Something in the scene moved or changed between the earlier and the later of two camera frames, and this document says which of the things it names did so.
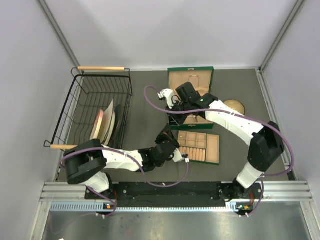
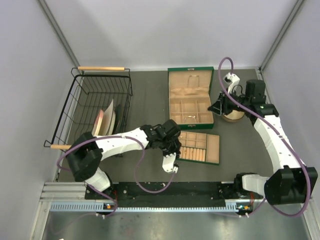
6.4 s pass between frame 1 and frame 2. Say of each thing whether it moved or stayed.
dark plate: stayed
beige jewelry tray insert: stayed
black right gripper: moved
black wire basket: stayed
